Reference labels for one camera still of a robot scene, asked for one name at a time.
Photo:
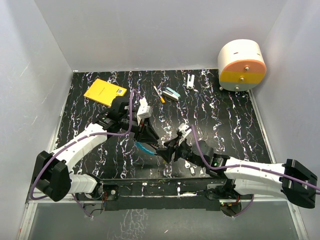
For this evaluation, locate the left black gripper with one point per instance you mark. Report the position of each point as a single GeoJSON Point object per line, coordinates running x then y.
{"type": "Point", "coordinates": [146, 132]}

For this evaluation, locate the white orange yellow drum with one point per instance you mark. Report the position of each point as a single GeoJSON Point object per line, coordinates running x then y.
{"type": "Point", "coordinates": [241, 66]}

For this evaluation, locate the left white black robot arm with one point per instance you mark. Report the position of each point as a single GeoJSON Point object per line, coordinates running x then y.
{"type": "Point", "coordinates": [52, 173]}

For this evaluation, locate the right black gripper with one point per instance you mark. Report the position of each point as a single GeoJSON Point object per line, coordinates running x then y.
{"type": "Point", "coordinates": [167, 152]}

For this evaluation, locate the yellow notepad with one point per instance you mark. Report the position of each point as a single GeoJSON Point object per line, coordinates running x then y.
{"type": "Point", "coordinates": [104, 92]}

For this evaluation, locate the metal key organizer with rings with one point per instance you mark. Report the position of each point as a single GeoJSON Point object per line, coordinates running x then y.
{"type": "Point", "coordinates": [155, 147]}

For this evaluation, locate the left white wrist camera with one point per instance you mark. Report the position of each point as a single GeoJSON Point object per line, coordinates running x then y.
{"type": "Point", "coordinates": [144, 110]}

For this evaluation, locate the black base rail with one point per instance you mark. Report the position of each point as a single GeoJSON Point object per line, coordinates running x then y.
{"type": "Point", "coordinates": [166, 193]}

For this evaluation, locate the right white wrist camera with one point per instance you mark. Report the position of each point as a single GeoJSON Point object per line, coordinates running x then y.
{"type": "Point", "coordinates": [183, 130]}

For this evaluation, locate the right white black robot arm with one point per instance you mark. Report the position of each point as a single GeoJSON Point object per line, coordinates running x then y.
{"type": "Point", "coordinates": [291, 180]}

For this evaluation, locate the blue organizer handle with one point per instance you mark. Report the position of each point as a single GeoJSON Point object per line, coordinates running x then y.
{"type": "Point", "coordinates": [144, 149]}

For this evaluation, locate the white plastic clip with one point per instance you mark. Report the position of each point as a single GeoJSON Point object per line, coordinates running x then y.
{"type": "Point", "coordinates": [190, 81]}

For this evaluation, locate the white orange pen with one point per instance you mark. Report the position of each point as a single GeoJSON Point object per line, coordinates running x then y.
{"type": "Point", "coordinates": [159, 95]}

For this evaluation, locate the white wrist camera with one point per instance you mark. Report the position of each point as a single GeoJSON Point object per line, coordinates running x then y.
{"type": "Point", "coordinates": [183, 130]}
{"type": "Point", "coordinates": [144, 110]}

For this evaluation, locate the teal white stapler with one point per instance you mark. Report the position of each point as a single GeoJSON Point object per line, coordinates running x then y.
{"type": "Point", "coordinates": [170, 93]}

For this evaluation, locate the white tagged key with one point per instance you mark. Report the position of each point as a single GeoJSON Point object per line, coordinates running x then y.
{"type": "Point", "coordinates": [190, 167]}

